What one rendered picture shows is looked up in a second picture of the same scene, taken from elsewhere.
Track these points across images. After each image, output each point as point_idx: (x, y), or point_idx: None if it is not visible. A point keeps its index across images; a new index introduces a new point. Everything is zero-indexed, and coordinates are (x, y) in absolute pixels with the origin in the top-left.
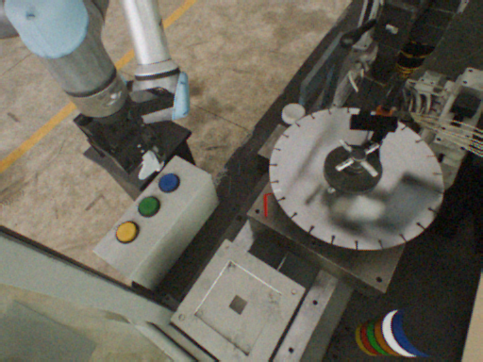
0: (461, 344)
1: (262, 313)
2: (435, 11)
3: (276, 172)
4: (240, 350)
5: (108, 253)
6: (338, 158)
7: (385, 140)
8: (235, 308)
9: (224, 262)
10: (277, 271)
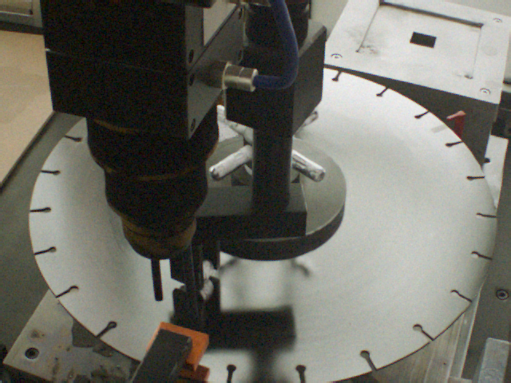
0: (8, 181)
1: (378, 35)
2: None
3: (458, 162)
4: (394, 3)
5: None
6: (310, 194)
7: (168, 282)
8: (425, 45)
9: (477, 75)
10: (375, 73)
